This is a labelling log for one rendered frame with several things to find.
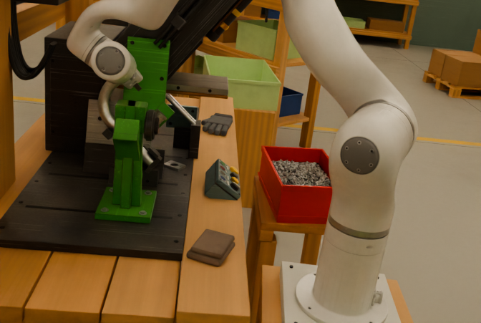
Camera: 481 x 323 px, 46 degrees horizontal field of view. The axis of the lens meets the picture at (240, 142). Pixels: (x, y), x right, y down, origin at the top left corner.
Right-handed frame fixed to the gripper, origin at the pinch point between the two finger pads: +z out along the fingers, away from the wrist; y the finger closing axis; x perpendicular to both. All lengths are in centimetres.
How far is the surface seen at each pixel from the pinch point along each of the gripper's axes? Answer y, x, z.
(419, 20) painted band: -158, -443, 856
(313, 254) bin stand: -85, -8, 40
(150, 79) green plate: -5.6, -3.7, 2.6
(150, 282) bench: -41, 23, -39
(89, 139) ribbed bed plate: -7.2, 19.8, 5.4
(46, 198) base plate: -12.9, 34.7, -10.4
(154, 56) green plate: -1.5, -8.7, 2.3
